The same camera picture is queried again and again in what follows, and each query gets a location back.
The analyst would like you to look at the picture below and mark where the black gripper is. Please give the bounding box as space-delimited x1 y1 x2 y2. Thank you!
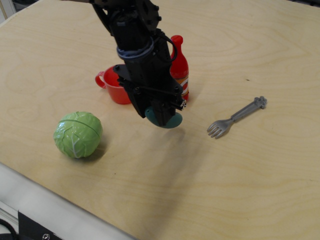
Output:
114 37 185 126

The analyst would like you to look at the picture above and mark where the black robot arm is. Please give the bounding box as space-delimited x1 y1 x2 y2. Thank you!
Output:
90 0 186 127

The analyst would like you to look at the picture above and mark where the red plastic cup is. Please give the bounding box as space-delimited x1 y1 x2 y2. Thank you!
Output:
94 66 131 105

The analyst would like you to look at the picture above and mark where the red toy ketchup bottle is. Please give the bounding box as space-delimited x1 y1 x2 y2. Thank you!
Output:
170 35 189 101

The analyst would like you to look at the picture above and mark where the grey plastic toy fork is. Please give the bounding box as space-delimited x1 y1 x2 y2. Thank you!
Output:
207 96 267 139

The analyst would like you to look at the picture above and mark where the green toy cabbage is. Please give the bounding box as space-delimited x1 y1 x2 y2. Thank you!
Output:
53 111 103 159

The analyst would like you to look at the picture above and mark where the black cable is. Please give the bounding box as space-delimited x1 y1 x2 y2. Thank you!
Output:
157 32 179 63

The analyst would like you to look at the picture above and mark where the black corner bracket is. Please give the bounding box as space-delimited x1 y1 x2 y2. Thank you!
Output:
18 212 62 240

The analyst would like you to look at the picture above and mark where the aluminium frame rail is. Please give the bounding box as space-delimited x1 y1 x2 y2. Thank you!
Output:
0 201 19 234

